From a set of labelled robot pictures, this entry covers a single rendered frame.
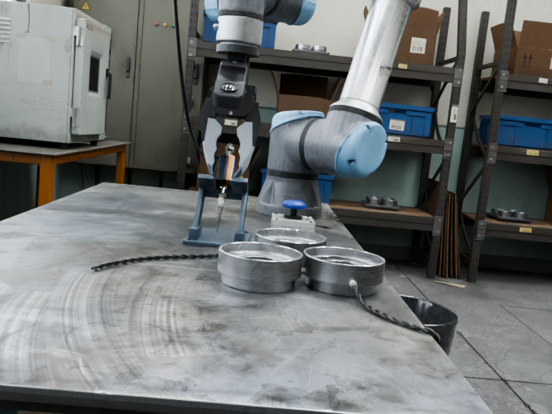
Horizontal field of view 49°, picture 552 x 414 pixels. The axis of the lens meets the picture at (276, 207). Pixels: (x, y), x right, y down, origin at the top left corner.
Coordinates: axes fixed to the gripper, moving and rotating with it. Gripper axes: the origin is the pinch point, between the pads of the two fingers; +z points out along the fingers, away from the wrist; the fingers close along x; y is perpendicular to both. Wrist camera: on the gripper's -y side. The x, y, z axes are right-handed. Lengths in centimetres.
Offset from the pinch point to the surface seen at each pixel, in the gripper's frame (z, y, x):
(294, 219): 7.4, -2.1, -12.2
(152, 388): 12, -59, -2
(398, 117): -20, 334, -87
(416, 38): -75, 331, -92
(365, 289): 10.9, -28.6, -21.1
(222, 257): 8.4, -29.8, -3.3
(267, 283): 10.6, -31.6, -9.0
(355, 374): 12, -53, -17
